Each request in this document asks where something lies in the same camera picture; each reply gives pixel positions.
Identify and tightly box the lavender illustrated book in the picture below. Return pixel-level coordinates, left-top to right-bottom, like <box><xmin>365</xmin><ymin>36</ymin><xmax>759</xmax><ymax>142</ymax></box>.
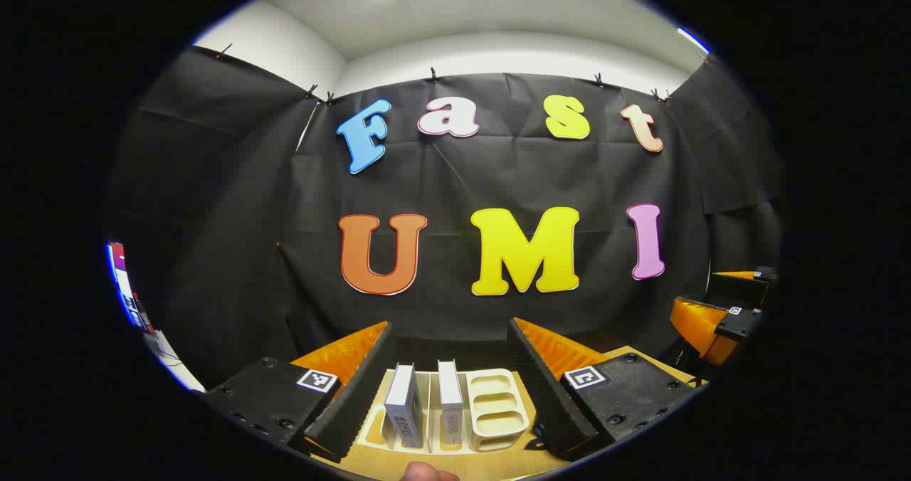
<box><xmin>383</xmin><ymin>364</ymin><xmax>426</xmax><ymax>450</ymax></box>

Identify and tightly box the white board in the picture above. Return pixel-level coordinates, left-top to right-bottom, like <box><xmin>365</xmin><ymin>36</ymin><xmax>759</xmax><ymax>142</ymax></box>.
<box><xmin>146</xmin><ymin>330</ymin><xmax>207</xmax><ymax>394</ymax></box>

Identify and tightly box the colourful printed board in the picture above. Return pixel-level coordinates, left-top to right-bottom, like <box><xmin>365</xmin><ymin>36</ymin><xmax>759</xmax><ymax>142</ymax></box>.
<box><xmin>107</xmin><ymin>242</ymin><xmax>154</xmax><ymax>334</ymax></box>

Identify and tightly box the white plastic bookshelf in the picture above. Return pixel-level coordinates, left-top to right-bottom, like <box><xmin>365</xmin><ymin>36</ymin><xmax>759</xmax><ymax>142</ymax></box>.
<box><xmin>356</xmin><ymin>367</ymin><xmax>532</xmax><ymax>458</ymax></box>

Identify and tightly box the black backdrop cloth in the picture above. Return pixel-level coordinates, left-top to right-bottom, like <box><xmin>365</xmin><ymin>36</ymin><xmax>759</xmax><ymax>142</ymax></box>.
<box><xmin>107</xmin><ymin>43</ymin><xmax>784</xmax><ymax>391</ymax></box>

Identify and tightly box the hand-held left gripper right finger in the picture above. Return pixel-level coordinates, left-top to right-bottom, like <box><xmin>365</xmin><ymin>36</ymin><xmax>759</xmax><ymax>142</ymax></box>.
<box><xmin>507</xmin><ymin>317</ymin><xmax>702</xmax><ymax>462</ymax></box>

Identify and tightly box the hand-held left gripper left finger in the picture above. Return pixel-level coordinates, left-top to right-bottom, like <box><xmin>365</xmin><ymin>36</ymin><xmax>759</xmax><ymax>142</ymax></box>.
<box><xmin>205</xmin><ymin>321</ymin><xmax>396</xmax><ymax>464</ymax></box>

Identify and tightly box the white book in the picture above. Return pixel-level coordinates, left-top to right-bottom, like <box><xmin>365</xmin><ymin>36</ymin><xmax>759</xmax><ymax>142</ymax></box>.
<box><xmin>436</xmin><ymin>359</ymin><xmax>465</xmax><ymax>445</ymax></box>

